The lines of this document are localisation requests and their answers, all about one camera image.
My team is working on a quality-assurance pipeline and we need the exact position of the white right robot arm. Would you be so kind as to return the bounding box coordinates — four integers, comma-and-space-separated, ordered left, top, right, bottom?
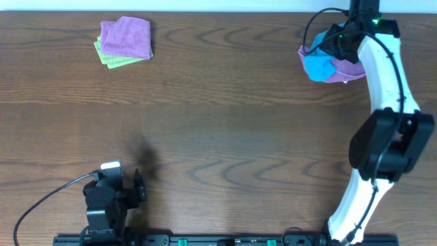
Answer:
320, 1, 434, 245

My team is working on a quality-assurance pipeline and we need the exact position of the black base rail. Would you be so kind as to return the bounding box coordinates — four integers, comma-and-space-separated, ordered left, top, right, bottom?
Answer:
53, 234, 399, 246

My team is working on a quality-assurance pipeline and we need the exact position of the folded green cloth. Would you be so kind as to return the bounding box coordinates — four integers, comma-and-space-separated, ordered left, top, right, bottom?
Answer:
94, 35, 154, 69

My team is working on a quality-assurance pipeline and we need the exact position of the crumpled purple cloth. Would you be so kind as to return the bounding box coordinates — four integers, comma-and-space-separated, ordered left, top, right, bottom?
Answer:
298, 46, 367, 84

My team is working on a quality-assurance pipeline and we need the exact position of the blue microfiber cloth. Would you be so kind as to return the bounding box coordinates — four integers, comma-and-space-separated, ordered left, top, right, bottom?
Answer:
299, 31, 345, 83

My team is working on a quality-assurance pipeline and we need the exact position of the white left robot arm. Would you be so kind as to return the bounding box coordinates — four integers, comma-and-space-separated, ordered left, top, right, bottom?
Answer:
80, 167, 147, 245

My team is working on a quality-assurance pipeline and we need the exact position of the folded purple cloth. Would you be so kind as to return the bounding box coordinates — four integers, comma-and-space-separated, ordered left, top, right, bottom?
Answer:
100, 16, 152, 59

